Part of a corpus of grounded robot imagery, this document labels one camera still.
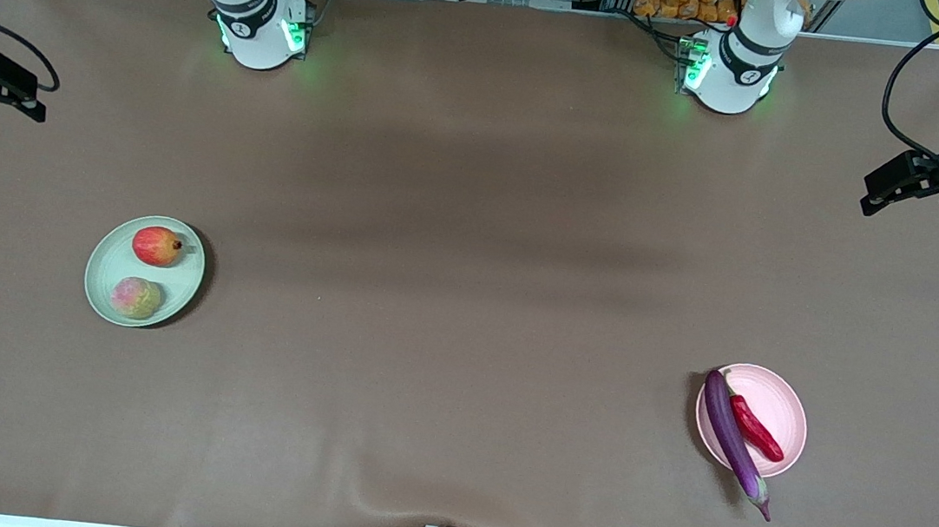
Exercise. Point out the red pomegranate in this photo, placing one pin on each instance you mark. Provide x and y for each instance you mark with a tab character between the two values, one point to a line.
155	246

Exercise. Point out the yellow-pink peach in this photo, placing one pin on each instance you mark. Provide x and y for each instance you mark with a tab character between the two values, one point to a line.
136	298

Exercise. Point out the red chili pepper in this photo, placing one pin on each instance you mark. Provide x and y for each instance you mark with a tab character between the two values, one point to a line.
757	432

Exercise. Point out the long purple eggplant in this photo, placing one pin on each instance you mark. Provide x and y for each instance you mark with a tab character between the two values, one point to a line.
731	435

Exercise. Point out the left white Franka robot arm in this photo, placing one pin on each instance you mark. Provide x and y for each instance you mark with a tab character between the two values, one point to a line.
744	57

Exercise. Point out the pink round plate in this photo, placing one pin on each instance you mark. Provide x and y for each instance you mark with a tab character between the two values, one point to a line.
781	410

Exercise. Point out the pale green round plate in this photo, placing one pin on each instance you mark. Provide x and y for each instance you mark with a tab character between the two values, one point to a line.
179	285

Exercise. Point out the brown table cover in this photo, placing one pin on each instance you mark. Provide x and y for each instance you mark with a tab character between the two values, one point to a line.
466	298

